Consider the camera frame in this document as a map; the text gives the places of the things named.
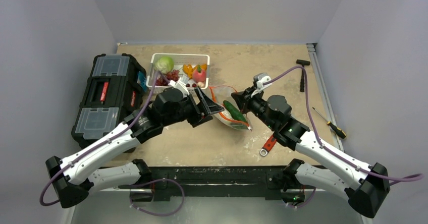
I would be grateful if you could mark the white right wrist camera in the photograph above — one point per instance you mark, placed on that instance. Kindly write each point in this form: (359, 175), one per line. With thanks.
(261, 81)

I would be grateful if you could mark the pink peach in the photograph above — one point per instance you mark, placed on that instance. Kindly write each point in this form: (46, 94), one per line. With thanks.
(199, 74)

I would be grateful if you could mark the red adjustable wrench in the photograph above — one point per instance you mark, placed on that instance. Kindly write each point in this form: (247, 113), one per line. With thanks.
(268, 146)

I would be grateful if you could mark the yellow black screwdriver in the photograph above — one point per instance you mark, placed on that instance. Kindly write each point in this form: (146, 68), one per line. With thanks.
(338, 131)

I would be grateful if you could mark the green cabbage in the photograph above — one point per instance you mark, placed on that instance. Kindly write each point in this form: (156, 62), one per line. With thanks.
(164, 64)

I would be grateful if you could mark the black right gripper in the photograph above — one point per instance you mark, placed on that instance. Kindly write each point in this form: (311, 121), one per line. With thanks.
(245, 99)

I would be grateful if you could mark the clear zip top bag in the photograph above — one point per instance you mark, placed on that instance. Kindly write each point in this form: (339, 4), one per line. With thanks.
(220, 93)

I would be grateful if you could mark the black toolbox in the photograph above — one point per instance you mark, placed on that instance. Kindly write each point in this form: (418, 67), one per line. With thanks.
(115, 88)

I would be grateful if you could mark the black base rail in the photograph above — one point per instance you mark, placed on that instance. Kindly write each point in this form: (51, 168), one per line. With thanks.
(268, 182)

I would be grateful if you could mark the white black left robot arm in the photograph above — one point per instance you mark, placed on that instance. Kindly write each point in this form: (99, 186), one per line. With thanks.
(78, 175)

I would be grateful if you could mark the white radish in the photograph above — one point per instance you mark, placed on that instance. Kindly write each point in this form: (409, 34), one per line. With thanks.
(226, 118)

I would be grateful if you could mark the green cucumber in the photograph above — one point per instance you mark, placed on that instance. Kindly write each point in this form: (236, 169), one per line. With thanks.
(234, 112)

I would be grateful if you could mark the white plastic basket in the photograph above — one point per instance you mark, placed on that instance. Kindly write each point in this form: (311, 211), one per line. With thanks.
(179, 61)

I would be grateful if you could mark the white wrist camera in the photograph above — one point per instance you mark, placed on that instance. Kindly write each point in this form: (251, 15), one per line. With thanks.
(261, 81)
(180, 84)

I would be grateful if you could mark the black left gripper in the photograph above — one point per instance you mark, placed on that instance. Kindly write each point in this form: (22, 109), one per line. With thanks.
(208, 106)

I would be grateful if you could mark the purple grape bunch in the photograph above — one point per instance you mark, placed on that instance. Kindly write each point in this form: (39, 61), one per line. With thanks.
(163, 79)

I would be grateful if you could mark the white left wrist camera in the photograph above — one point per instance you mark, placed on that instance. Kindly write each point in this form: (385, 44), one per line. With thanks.
(180, 84)

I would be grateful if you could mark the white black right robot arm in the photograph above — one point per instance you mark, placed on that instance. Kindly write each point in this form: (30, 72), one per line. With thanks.
(368, 185)

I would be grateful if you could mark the black hammer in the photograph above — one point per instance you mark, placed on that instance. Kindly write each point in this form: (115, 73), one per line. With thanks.
(303, 63)

